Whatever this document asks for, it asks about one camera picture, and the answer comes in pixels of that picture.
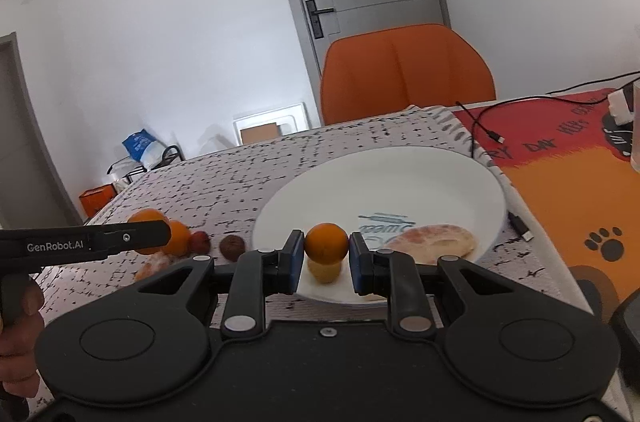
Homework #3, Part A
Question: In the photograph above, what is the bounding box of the ribbed glass cup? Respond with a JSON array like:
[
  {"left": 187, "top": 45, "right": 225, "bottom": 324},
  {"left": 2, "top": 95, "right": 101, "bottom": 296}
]
[{"left": 629, "top": 82, "right": 640, "bottom": 175}]

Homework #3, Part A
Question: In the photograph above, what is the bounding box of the white charger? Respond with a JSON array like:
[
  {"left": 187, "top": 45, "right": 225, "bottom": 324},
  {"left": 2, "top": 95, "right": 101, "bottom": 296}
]
[{"left": 607, "top": 88, "right": 636, "bottom": 125}]

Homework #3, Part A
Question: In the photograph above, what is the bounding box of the blue white bag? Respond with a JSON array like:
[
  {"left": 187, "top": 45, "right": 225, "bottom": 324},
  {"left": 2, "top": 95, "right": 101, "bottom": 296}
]
[{"left": 122, "top": 129, "right": 166, "bottom": 170}]

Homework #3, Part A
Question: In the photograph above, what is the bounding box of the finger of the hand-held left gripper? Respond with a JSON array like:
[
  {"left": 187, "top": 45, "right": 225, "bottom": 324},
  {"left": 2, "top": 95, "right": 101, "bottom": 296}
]
[{"left": 97, "top": 220, "right": 173, "bottom": 257}]

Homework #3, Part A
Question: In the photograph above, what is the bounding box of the orange chair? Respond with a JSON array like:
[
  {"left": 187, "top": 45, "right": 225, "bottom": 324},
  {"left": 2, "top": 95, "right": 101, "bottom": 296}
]
[{"left": 320, "top": 23, "right": 497, "bottom": 126}]

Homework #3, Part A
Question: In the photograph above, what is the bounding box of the orange cartoon placemat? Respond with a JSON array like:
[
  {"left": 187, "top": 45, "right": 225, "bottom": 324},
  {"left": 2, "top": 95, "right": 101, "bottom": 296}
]
[{"left": 452, "top": 88, "right": 640, "bottom": 328}]

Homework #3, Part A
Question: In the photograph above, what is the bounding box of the white plate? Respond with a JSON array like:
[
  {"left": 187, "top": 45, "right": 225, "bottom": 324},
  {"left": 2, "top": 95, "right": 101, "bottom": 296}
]
[{"left": 251, "top": 146, "right": 508, "bottom": 305}]

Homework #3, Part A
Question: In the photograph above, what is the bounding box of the black rack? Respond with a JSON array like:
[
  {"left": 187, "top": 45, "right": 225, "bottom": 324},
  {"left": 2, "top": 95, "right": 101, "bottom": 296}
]
[{"left": 107, "top": 145, "right": 185, "bottom": 193}]

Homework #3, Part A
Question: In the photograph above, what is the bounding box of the dark red fruit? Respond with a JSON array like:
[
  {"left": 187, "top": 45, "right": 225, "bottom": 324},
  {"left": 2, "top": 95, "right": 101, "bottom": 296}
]
[{"left": 219, "top": 235, "right": 246, "bottom": 261}]

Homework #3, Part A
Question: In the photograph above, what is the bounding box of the brown cardboard sheet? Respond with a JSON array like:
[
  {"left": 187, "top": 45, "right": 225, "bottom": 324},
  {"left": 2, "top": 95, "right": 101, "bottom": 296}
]
[{"left": 240, "top": 122, "right": 280, "bottom": 144}]

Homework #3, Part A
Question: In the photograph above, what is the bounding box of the white black patterned tablecloth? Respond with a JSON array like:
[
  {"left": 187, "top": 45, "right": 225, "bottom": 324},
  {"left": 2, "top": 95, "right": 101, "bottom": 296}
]
[{"left": 37, "top": 105, "right": 596, "bottom": 403}]

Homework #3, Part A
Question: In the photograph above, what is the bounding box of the black door handle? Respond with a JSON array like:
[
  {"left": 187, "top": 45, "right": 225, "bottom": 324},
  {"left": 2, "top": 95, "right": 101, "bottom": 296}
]
[{"left": 305, "top": 0, "right": 335, "bottom": 39}]

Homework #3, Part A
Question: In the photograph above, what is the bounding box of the peeled mandarin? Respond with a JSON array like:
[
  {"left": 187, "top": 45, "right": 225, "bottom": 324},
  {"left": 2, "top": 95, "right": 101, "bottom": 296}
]
[{"left": 134, "top": 251, "right": 180, "bottom": 281}]

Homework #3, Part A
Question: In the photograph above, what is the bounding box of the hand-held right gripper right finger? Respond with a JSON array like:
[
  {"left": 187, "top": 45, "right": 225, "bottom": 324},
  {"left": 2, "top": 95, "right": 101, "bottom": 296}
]
[{"left": 348, "top": 231, "right": 519, "bottom": 343}]

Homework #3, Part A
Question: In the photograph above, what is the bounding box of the medium orange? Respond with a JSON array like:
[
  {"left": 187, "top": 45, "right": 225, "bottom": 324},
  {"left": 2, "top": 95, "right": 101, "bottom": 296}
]
[{"left": 162, "top": 221, "right": 192, "bottom": 258}]

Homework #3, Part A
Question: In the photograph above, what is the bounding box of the person's left hand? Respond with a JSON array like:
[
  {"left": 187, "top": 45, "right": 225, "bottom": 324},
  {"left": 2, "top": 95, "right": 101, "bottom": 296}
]
[{"left": 0, "top": 281, "right": 46, "bottom": 399}]

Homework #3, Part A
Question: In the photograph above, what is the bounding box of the grey door frame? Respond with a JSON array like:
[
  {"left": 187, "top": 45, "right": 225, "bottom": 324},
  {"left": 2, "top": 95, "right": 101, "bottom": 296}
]
[{"left": 0, "top": 32, "right": 83, "bottom": 230}]

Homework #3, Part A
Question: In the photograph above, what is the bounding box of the dark grey device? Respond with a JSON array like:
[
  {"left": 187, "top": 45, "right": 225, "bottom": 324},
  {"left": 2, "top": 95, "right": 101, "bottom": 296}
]
[{"left": 609, "top": 287, "right": 640, "bottom": 403}]

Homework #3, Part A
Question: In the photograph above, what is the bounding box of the orange box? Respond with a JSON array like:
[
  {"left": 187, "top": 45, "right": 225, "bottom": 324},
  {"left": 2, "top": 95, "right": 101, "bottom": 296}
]
[{"left": 79, "top": 185, "right": 117, "bottom": 222}]

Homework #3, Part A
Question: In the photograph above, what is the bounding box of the peeled pomelo segment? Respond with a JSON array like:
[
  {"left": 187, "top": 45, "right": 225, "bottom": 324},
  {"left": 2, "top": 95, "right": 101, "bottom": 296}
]
[{"left": 360, "top": 225, "right": 477, "bottom": 303}]

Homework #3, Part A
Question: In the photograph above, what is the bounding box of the white foam frame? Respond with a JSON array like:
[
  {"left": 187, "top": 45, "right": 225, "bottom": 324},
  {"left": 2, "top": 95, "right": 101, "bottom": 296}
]
[{"left": 232, "top": 102, "right": 307, "bottom": 146}]

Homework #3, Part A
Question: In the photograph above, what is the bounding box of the thin black cable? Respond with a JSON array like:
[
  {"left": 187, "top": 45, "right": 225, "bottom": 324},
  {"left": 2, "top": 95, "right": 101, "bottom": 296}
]
[{"left": 545, "top": 72, "right": 640, "bottom": 97}]

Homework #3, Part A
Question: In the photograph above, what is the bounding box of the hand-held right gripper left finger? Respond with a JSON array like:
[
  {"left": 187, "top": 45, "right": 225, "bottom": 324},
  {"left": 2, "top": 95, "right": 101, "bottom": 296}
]
[{"left": 135, "top": 229, "right": 306, "bottom": 341}]

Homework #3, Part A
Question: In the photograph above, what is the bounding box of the small orange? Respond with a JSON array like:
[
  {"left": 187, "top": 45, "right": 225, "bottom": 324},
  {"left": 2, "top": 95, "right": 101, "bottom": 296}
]
[{"left": 304, "top": 223, "right": 349, "bottom": 264}]

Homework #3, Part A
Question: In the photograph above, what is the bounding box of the large orange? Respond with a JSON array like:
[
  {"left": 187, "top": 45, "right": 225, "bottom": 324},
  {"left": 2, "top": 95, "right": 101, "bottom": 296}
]
[{"left": 126, "top": 208, "right": 171, "bottom": 256}]

